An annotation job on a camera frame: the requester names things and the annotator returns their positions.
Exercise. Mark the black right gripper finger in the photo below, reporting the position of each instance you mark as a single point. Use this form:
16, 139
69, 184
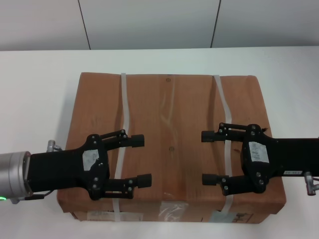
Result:
208, 179

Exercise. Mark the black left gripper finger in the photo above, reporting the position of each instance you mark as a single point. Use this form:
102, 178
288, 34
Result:
144, 180
208, 136

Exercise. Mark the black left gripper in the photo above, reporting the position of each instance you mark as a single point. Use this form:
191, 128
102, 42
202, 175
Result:
62, 166

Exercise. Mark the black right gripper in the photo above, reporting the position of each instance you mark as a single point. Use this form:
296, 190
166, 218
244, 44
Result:
286, 156

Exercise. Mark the brown cardboard box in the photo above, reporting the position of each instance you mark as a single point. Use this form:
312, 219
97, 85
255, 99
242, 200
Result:
174, 112

